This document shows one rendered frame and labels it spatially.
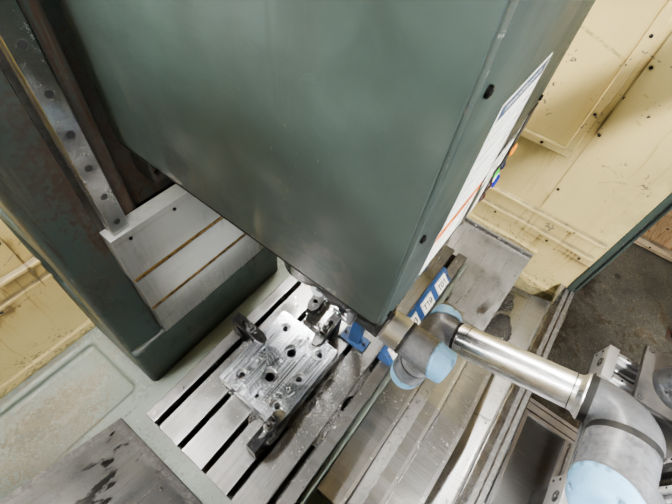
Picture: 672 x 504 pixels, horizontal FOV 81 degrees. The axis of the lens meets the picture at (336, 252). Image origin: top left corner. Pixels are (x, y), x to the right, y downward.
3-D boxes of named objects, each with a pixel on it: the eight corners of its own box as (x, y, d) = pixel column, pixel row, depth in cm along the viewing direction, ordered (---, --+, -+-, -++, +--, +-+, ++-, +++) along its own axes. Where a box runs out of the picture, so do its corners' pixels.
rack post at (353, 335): (370, 342, 138) (387, 300, 114) (361, 353, 135) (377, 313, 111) (347, 325, 141) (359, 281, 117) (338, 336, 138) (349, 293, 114)
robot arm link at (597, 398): (686, 394, 69) (434, 291, 97) (676, 447, 64) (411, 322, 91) (662, 424, 77) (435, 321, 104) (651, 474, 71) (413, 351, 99)
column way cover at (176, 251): (265, 251, 156) (257, 147, 115) (166, 336, 132) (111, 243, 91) (256, 244, 158) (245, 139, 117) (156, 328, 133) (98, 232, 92)
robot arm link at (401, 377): (432, 363, 96) (449, 347, 87) (409, 399, 90) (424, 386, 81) (406, 342, 98) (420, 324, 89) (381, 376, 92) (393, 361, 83)
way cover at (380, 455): (498, 351, 171) (515, 335, 159) (388, 559, 125) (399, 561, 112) (438, 311, 180) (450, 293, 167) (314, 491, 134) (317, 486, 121)
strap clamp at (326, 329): (339, 331, 139) (344, 311, 127) (315, 358, 132) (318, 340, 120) (332, 325, 140) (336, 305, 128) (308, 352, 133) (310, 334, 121)
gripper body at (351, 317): (328, 311, 88) (371, 345, 85) (333, 293, 81) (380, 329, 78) (348, 289, 92) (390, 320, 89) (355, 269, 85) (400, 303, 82)
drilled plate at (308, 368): (337, 357, 129) (338, 351, 125) (276, 431, 114) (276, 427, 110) (284, 316, 136) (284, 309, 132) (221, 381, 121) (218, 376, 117)
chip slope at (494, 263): (507, 285, 193) (533, 254, 172) (440, 400, 156) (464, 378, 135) (360, 196, 219) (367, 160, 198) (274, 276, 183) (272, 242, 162)
